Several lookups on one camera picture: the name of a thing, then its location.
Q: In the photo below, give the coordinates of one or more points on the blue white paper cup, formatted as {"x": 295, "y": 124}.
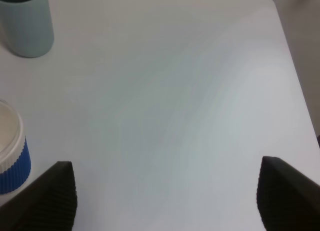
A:
{"x": 15, "y": 160}

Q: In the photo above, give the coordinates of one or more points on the light green cup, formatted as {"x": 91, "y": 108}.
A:
{"x": 27, "y": 26}

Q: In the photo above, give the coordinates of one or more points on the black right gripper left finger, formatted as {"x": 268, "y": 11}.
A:
{"x": 49, "y": 203}

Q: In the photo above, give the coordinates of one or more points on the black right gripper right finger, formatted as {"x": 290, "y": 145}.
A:
{"x": 287, "y": 200}

